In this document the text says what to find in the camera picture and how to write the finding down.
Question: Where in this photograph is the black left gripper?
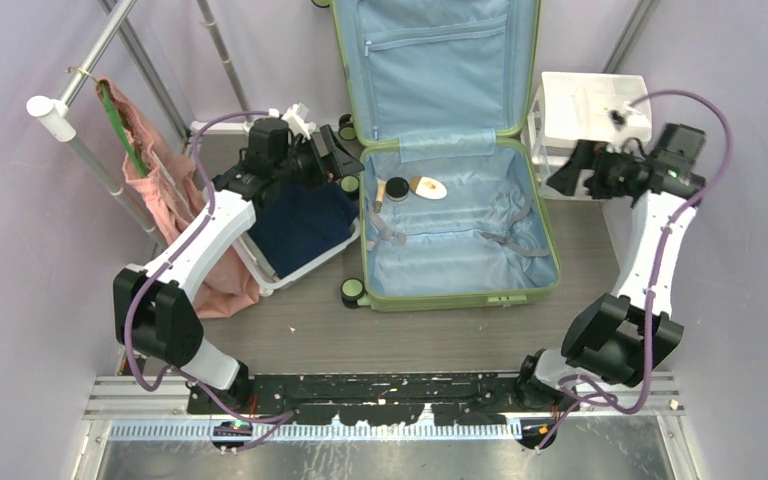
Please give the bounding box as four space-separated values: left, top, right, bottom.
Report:
274 125 363 192

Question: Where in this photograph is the navy blue garment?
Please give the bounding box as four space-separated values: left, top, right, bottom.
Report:
248 183 359 276

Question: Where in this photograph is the white plastic drawer organizer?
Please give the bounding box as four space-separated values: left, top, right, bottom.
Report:
523 71 654 201

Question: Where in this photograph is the green ribbed hard-shell suitcase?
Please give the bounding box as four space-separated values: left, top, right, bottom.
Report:
329 1 561 312

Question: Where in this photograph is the white perforated plastic basket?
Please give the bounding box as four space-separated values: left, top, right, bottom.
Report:
231 218 360 297

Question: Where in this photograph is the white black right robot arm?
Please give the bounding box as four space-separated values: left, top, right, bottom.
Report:
514 123 706 411

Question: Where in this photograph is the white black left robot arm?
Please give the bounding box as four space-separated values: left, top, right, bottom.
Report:
113 112 364 413

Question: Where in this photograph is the black round jar lid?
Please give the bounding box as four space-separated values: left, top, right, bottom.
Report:
385 177 411 202

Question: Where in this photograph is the pink cloth garment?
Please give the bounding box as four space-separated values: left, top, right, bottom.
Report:
96 76 260 319

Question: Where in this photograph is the green clothes hanger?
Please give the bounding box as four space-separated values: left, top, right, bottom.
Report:
98 82 149 178

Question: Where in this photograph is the white and silver clothes rack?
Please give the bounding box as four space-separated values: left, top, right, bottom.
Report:
26 0 319 253

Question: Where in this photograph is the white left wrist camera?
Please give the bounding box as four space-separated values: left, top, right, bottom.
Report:
281 103 317 140

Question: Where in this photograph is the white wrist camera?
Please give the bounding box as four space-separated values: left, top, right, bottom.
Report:
281 103 317 140
608 98 651 131

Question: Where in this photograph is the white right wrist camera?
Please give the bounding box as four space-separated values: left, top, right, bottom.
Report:
608 98 651 131

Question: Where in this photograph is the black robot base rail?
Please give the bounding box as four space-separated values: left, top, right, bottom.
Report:
185 370 581 452

